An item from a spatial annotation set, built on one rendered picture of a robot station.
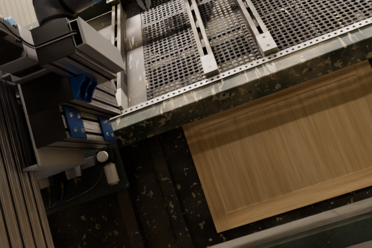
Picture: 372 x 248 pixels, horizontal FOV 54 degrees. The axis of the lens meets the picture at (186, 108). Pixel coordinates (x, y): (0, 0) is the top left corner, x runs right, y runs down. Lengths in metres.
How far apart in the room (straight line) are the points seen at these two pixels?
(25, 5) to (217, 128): 3.76
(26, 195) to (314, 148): 1.22
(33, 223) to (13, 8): 4.31
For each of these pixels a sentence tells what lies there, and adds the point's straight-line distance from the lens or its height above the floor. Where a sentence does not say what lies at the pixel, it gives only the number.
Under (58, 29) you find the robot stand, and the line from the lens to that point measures 0.90.
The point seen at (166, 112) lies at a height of 0.82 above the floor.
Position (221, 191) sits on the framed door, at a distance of 1.76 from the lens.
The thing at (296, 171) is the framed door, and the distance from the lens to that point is 1.75.
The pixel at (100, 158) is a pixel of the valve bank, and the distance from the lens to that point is 1.54.
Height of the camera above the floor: 0.54
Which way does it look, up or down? 10 degrees up
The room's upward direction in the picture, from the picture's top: 19 degrees counter-clockwise
